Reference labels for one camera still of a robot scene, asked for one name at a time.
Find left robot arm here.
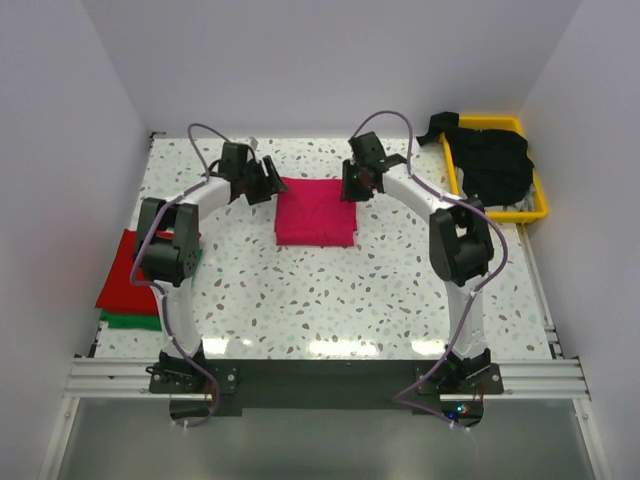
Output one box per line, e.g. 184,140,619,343
130,141,288,392

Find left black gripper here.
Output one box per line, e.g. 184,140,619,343
239,156,288,206

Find pink t shirt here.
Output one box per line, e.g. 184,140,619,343
274,177,358,247

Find aluminium frame rail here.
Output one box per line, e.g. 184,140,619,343
64,319,594,401

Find grey t shirt in bin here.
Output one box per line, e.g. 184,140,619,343
456,169,536,212

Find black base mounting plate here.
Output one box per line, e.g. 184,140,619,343
146,355,504,426

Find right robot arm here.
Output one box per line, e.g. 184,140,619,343
341,132,494,393

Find red folded t shirt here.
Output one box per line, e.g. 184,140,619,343
95,229,158,317

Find black t shirt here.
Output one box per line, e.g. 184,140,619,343
416,112,534,209

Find green folded t shirt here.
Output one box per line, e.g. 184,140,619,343
99,247,205,332

